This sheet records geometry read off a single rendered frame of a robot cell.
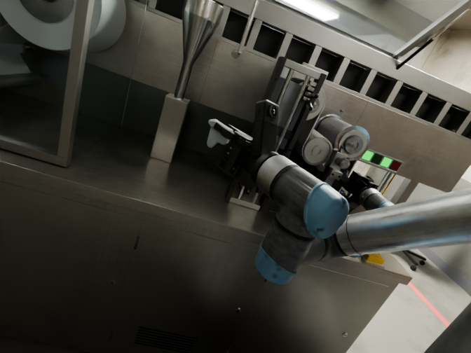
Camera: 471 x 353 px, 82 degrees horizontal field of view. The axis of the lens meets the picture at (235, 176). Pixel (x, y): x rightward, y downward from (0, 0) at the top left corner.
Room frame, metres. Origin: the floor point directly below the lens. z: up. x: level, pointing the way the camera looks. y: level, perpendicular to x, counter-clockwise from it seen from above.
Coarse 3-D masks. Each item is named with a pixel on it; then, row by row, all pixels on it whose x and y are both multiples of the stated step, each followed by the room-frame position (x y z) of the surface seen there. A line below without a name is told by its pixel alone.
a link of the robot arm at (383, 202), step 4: (368, 196) 0.93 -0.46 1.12; (372, 196) 0.92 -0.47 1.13; (376, 196) 0.92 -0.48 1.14; (380, 196) 0.91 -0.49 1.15; (364, 200) 0.93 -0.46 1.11; (368, 200) 0.92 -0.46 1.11; (372, 200) 0.90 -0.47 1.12; (376, 200) 0.89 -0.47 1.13; (380, 200) 0.89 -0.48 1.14; (384, 200) 0.88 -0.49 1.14; (388, 200) 0.89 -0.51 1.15; (364, 204) 0.93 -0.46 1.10; (368, 204) 0.91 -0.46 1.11; (372, 204) 0.89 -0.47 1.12; (376, 204) 0.88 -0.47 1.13; (380, 204) 0.87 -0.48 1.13; (384, 204) 0.86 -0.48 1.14; (388, 204) 0.86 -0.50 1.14; (392, 204) 0.87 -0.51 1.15; (368, 208) 0.90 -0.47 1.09; (372, 208) 0.88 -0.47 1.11; (376, 208) 0.86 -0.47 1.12
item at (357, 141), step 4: (352, 136) 1.13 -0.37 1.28; (356, 136) 1.12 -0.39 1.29; (348, 140) 1.12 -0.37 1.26; (352, 140) 1.12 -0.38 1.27; (356, 140) 1.12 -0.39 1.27; (360, 140) 1.13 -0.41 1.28; (344, 144) 1.13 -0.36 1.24; (356, 144) 1.13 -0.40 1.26; (360, 144) 1.13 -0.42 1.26; (344, 148) 1.13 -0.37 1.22; (348, 148) 1.12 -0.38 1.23; (352, 148) 1.13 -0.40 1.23; (356, 148) 1.13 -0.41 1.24; (360, 148) 1.13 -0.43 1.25; (348, 152) 1.12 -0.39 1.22; (352, 152) 1.13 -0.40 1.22; (356, 152) 1.13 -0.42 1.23
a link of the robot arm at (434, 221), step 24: (456, 192) 0.40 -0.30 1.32; (360, 216) 0.45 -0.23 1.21; (384, 216) 0.42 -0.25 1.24; (408, 216) 0.40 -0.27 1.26; (432, 216) 0.38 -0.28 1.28; (456, 216) 0.36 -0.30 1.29; (336, 240) 0.45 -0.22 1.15; (360, 240) 0.43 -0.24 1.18; (384, 240) 0.41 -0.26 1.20; (408, 240) 0.39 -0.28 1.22; (432, 240) 0.38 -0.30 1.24; (456, 240) 0.36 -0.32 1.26
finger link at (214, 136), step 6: (210, 120) 0.60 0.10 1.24; (216, 120) 0.59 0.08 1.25; (210, 126) 0.59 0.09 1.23; (210, 132) 0.59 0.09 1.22; (216, 132) 0.58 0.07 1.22; (210, 138) 0.58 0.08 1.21; (216, 138) 0.57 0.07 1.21; (222, 138) 0.56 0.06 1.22; (210, 144) 0.58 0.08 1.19; (222, 144) 0.56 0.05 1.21
